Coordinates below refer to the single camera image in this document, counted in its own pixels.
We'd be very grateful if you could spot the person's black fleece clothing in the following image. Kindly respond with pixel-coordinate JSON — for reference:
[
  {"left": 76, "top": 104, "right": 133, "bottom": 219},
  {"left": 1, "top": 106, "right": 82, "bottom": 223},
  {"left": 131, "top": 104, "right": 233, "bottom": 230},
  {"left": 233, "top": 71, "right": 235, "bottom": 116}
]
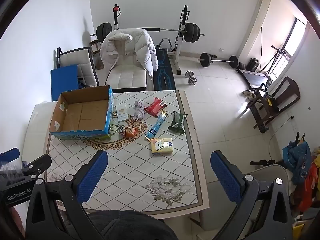
[{"left": 89, "top": 210, "right": 179, "bottom": 240}]

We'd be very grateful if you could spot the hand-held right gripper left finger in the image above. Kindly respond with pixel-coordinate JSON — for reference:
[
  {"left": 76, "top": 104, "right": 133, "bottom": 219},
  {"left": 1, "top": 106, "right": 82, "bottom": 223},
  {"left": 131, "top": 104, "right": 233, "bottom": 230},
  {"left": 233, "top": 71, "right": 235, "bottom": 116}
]
[{"left": 25, "top": 150, "right": 109, "bottom": 240}]

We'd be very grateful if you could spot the blue bag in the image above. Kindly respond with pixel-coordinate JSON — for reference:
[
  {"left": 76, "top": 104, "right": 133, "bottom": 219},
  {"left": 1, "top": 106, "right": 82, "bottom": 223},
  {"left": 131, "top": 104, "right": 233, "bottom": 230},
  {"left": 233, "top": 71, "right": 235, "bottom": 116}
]
[{"left": 282, "top": 140, "right": 312, "bottom": 185}]

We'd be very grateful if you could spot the small white carton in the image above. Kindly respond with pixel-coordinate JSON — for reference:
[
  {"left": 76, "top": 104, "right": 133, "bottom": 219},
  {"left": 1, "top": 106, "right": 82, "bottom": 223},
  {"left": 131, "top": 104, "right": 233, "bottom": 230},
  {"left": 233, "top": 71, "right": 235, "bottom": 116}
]
[{"left": 115, "top": 105, "right": 128, "bottom": 123}]

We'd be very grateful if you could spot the treadmill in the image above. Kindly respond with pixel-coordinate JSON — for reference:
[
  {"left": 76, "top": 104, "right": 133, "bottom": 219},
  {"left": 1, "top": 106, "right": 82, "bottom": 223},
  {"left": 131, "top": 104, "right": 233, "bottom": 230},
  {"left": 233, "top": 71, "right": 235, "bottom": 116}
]
[{"left": 237, "top": 45, "right": 290, "bottom": 89}]

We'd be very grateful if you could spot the orange clothing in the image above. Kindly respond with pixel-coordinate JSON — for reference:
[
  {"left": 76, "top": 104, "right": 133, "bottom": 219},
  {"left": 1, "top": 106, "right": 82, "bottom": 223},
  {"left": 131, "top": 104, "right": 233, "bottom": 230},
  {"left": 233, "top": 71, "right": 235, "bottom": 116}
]
[{"left": 297, "top": 162, "right": 318, "bottom": 212}]

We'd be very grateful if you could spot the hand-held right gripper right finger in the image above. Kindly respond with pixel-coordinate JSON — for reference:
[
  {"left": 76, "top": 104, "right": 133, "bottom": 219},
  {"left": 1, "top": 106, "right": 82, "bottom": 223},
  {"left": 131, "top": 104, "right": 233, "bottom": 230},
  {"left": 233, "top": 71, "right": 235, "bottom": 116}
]
[{"left": 210, "top": 150, "right": 294, "bottom": 240}]

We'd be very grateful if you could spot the pale pink cloth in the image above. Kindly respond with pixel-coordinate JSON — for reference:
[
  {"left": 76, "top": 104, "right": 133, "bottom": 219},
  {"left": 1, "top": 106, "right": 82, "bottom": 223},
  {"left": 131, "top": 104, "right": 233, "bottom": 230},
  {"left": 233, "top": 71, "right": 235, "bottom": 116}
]
[{"left": 132, "top": 101, "right": 146, "bottom": 121}]

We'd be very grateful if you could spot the black scooter handlebar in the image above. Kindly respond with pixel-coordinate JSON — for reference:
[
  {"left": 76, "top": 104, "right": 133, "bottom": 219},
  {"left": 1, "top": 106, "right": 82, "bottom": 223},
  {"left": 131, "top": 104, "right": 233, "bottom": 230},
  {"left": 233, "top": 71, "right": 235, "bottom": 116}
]
[{"left": 250, "top": 159, "right": 288, "bottom": 167}]

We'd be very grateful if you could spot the white padded chair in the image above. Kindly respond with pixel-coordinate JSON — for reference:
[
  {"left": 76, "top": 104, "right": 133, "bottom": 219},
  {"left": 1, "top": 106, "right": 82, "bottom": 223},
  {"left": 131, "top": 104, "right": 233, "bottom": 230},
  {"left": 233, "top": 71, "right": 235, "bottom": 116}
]
[
  {"left": 105, "top": 29, "right": 148, "bottom": 92},
  {"left": 56, "top": 47, "right": 99, "bottom": 88}
]

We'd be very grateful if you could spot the long blue packet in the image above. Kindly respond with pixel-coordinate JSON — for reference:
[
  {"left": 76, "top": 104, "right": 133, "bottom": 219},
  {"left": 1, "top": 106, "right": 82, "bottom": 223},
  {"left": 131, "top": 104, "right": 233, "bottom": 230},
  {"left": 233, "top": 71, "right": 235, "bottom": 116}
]
[{"left": 144, "top": 111, "right": 167, "bottom": 140}]

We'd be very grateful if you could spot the white puffer jacket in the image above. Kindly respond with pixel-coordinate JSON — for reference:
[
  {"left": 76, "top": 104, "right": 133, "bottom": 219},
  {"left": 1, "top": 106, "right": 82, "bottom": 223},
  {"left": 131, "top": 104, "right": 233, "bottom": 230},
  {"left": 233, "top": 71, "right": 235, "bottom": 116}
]
[{"left": 99, "top": 28, "right": 158, "bottom": 77}]

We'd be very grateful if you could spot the cardboard box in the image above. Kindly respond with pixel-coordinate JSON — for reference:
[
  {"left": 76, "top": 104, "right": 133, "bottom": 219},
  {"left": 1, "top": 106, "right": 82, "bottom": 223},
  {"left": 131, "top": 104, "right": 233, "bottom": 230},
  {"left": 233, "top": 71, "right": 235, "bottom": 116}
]
[{"left": 49, "top": 85, "right": 115, "bottom": 141}]

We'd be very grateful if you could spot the barbell with black plates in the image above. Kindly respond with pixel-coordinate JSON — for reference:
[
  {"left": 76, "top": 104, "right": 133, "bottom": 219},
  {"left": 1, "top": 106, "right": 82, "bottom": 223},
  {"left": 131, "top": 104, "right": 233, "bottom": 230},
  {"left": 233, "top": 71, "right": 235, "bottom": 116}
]
[{"left": 90, "top": 22, "right": 205, "bottom": 43}]

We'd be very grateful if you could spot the black and blue bench pad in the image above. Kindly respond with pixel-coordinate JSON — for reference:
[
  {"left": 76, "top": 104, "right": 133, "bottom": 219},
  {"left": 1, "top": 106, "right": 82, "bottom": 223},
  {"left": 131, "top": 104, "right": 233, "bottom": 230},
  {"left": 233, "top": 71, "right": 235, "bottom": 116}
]
[{"left": 153, "top": 47, "right": 177, "bottom": 90}]

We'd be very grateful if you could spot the dark wooden chair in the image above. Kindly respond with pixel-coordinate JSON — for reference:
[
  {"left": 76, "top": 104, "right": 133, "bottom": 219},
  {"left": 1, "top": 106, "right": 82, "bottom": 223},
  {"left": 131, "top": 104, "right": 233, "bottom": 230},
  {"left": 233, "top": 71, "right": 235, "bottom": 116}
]
[{"left": 246, "top": 76, "right": 300, "bottom": 133}]

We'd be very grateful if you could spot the small wooden stool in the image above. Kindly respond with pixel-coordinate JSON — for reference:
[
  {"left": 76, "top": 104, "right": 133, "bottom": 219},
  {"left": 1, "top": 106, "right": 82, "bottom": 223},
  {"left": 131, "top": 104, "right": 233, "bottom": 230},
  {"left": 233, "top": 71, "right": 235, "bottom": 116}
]
[{"left": 89, "top": 40, "right": 102, "bottom": 54}]

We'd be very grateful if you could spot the yellow tissue pack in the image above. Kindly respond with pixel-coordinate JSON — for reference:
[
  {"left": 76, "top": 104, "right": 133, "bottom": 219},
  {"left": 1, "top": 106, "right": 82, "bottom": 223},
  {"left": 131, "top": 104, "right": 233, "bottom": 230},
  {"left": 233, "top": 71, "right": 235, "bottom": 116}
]
[{"left": 150, "top": 137, "right": 174, "bottom": 155}]

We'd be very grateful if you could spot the short barbell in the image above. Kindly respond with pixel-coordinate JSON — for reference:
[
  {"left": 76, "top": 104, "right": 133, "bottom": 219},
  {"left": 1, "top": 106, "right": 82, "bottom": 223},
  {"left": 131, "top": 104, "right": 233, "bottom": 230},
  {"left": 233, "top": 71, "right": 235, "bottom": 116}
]
[{"left": 197, "top": 52, "right": 239, "bottom": 68}]

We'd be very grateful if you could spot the black speaker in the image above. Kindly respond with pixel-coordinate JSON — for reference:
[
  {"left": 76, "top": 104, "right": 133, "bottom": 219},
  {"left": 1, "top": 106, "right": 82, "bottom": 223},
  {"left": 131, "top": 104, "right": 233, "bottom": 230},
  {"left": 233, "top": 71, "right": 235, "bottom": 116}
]
[{"left": 246, "top": 58, "right": 260, "bottom": 72}]

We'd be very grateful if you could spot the red snack packet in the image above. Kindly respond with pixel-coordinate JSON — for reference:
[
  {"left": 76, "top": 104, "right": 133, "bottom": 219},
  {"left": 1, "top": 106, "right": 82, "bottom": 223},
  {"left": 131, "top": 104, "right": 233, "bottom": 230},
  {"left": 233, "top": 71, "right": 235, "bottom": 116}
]
[{"left": 144, "top": 97, "right": 167, "bottom": 118}]

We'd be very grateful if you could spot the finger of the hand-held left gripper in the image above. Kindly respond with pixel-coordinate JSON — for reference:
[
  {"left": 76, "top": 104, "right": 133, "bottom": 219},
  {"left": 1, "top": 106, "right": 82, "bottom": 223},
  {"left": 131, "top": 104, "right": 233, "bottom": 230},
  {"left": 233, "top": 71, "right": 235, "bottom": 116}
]
[
  {"left": 0, "top": 147, "right": 20, "bottom": 164},
  {"left": 21, "top": 154, "right": 52, "bottom": 180}
]

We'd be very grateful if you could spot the barbell on rack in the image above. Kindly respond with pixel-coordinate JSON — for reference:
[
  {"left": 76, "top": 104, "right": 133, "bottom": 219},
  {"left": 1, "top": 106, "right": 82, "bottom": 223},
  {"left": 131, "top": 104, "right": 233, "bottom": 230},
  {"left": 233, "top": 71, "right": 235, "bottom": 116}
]
[{"left": 114, "top": 4, "right": 190, "bottom": 75}]

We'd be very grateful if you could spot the orange snack packet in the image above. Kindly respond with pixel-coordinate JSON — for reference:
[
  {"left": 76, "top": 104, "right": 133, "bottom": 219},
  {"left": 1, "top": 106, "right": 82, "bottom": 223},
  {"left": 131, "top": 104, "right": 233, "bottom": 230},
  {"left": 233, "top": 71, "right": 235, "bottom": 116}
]
[{"left": 119, "top": 126, "right": 138, "bottom": 138}]

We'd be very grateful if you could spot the green patterned packet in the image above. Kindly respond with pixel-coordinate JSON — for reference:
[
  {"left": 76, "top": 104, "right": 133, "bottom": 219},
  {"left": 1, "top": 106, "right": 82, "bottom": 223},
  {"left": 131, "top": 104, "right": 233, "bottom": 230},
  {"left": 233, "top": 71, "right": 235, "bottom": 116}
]
[{"left": 168, "top": 111, "right": 188, "bottom": 133}]

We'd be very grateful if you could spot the blue board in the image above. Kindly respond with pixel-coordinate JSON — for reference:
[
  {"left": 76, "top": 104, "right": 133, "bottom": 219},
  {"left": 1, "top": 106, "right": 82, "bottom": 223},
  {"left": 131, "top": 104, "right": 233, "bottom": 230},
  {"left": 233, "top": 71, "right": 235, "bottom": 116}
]
[{"left": 50, "top": 64, "right": 78, "bottom": 102}]

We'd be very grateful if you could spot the black floor cable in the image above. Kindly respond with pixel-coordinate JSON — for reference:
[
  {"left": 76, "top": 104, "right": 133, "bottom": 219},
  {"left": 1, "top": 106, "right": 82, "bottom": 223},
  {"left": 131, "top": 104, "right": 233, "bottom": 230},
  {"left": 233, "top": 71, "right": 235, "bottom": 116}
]
[{"left": 269, "top": 116, "right": 295, "bottom": 160}]

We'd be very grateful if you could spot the window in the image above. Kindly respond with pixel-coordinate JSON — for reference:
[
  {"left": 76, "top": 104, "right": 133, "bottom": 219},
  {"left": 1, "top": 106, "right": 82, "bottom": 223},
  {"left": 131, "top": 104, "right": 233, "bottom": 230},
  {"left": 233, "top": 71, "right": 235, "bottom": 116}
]
[{"left": 284, "top": 17, "right": 308, "bottom": 58}]

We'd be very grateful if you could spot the white rounded furniture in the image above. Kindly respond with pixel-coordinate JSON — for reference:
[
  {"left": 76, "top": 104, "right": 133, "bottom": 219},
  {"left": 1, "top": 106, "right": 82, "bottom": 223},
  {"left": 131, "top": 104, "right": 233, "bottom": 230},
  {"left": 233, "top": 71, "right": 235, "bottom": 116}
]
[{"left": 27, "top": 101, "right": 59, "bottom": 155}]

